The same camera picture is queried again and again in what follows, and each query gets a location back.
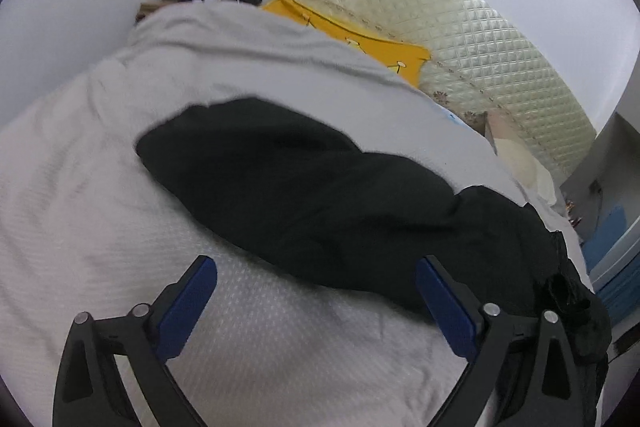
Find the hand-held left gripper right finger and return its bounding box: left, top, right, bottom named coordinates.
left=416, top=255, right=599, bottom=427

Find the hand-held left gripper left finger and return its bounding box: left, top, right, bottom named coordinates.
left=51, top=255, right=218, bottom=427

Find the black garment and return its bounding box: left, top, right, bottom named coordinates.
left=135, top=97, right=612, bottom=365

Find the white bed blanket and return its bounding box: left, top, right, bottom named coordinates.
left=0, top=2, right=596, bottom=427

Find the cream pillow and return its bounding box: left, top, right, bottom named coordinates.
left=492, top=138, right=558, bottom=206

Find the blue box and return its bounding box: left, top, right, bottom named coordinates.
left=582, top=204, right=630, bottom=273

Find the cream quilted headboard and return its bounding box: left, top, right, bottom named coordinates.
left=287, top=0, right=598, bottom=188

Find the yellow printed pillow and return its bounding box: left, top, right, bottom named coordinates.
left=261, top=0, right=433, bottom=88

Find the wooden nightstand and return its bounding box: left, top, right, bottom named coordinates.
left=134, top=2, right=162, bottom=24

